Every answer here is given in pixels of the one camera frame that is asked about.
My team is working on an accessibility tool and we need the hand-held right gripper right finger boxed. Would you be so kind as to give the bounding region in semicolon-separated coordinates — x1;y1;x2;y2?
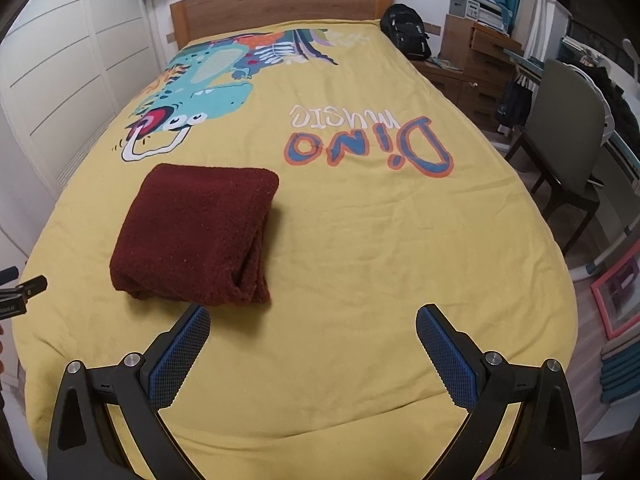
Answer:
415;303;584;480

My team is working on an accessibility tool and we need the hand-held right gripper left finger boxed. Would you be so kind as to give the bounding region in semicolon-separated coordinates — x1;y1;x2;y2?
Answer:
46;304;211;480

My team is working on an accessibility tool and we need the maroon knit sweater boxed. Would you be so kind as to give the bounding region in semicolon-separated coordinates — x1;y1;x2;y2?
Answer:
109;162;280;307

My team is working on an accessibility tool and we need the yellow dinosaur printed blanket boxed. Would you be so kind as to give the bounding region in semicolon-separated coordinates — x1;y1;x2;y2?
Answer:
11;18;582;480

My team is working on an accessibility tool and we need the stack of teal cloths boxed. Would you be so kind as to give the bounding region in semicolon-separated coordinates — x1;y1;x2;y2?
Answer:
597;329;640;405

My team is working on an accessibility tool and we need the white panelled wardrobe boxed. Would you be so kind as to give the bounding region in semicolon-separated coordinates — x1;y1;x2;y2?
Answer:
0;0;167;241

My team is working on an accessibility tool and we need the dark hanging bag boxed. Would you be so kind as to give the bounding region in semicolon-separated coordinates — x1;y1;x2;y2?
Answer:
495;76;532;130

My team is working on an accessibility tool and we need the grey upholstered chair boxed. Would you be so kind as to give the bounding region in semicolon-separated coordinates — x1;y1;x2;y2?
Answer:
504;58;619;257

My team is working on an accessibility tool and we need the wooden chest of drawers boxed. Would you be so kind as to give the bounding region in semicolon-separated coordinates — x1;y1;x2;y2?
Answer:
413;13;524;134

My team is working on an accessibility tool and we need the black jacket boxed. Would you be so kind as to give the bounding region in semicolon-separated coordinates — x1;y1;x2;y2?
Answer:
582;55;640;148

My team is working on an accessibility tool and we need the black backpack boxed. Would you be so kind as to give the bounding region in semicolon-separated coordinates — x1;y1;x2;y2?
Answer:
379;3;432;60

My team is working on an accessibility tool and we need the white printer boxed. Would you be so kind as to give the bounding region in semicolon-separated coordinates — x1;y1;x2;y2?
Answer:
447;0;514;32

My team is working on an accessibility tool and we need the wooden bed headboard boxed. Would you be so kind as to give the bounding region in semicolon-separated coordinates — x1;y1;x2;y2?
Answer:
169;0;394;51

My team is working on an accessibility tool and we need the pink picture frame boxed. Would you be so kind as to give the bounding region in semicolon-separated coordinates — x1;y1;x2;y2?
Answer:
589;255;640;342

